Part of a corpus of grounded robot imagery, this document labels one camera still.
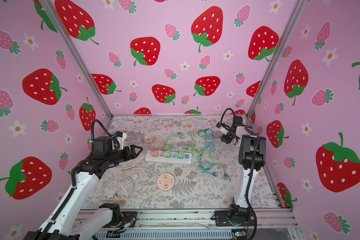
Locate white power strip cord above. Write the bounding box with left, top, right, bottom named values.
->
left=101, top=155, right=160, bottom=200

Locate round pink power socket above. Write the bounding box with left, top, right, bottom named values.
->
left=157, top=173, right=175, bottom=192

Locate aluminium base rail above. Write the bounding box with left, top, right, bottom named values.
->
left=77, top=208, right=301, bottom=240

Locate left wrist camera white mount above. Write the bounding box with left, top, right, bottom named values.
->
left=114, top=131, right=127, bottom=150

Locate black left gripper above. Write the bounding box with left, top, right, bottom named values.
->
left=106, top=145, right=143, bottom=167

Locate aluminium frame corner post left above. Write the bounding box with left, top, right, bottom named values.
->
left=40, top=0, right=113, bottom=120

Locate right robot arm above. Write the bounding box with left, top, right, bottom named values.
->
left=211, top=108, right=266, bottom=240

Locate teal cable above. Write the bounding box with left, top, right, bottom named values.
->
left=196, top=140, right=232, bottom=181

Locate aluminium frame corner post right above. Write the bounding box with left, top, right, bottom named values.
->
left=247, top=0, right=308, bottom=120

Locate pink USB charger plug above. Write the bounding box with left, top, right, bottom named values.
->
left=150, top=150, right=159, bottom=158

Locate aluminium frame corner post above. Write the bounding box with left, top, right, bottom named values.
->
left=40, top=0, right=113, bottom=120
left=247, top=0, right=308, bottom=120

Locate green charger plug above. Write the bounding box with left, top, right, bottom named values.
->
left=163, top=151, right=171, bottom=158
left=177, top=151, right=184, bottom=159
left=199, top=131, right=207, bottom=139

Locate white multicolour power strip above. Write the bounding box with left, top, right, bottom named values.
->
left=145, top=150, right=193, bottom=165

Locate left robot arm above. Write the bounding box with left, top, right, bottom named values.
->
left=24, top=120, right=143, bottom=240

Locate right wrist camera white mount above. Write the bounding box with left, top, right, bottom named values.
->
left=216, top=122, right=230, bottom=135

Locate pink round socket cord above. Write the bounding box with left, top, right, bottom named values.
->
left=101, top=173, right=139, bottom=202

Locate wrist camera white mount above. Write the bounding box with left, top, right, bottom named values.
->
left=216, top=122, right=230, bottom=135
left=114, top=131, right=127, bottom=150

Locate blue charger plug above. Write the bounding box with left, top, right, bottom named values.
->
left=205, top=129, right=214, bottom=137

